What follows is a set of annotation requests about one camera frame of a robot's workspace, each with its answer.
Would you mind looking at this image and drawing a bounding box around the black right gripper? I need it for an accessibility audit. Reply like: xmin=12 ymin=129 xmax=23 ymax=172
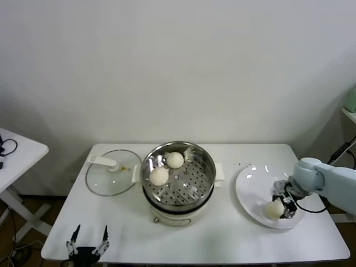
xmin=271 ymin=191 xmax=297 ymax=220

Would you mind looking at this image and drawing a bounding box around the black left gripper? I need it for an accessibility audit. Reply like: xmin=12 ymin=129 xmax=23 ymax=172
xmin=66 ymin=224 xmax=111 ymax=267

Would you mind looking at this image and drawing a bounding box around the white steamed baozi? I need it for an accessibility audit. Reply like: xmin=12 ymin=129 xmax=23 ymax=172
xmin=166 ymin=152 xmax=185 ymax=170
xmin=149 ymin=167 xmax=170 ymax=186
xmin=263 ymin=200 xmax=285 ymax=220

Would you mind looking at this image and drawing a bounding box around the stainless steel steamer basket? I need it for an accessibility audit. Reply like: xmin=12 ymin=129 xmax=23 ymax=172
xmin=132 ymin=141 xmax=225 ymax=209

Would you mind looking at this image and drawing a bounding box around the white round plate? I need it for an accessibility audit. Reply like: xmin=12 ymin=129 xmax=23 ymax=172
xmin=235 ymin=165 xmax=306 ymax=229

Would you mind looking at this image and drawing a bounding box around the white electric cooking pot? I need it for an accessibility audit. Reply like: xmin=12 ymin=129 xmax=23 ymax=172
xmin=133 ymin=177 xmax=225 ymax=228

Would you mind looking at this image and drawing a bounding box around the white side table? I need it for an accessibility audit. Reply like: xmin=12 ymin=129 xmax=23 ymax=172
xmin=0 ymin=127 xmax=53 ymax=244

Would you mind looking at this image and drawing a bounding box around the white shelf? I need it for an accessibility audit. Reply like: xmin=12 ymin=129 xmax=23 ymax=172
xmin=340 ymin=107 xmax=356 ymax=125

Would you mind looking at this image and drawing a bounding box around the pale green container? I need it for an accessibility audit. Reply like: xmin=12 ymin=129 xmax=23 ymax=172
xmin=344 ymin=85 xmax=356 ymax=112

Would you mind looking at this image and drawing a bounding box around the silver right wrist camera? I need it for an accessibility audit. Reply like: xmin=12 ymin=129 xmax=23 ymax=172
xmin=273 ymin=180 xmax=291 ymax=195

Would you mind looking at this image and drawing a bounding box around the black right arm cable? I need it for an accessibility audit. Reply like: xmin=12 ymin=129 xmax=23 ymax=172
xmin=294 ymin=194 xmax=328 ymax=214

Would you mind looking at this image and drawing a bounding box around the glass lid white handle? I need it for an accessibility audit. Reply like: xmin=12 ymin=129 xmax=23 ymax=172
xmin=85 ymin=150 xmax=143 ymax=197

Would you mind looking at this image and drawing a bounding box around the white floor cable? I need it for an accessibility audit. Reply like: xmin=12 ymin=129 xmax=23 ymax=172
xmin=8 ymin=240 xmax=44 ymax=267

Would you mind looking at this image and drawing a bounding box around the black floor cable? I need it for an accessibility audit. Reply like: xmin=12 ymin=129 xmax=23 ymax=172
xmin=5 ymin=205 xmax=17 ymax=243

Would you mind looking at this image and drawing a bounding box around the black looped cable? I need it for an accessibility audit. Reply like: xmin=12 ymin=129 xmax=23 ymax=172
xmin=0 ymin=139 xmax=18 ymax=157

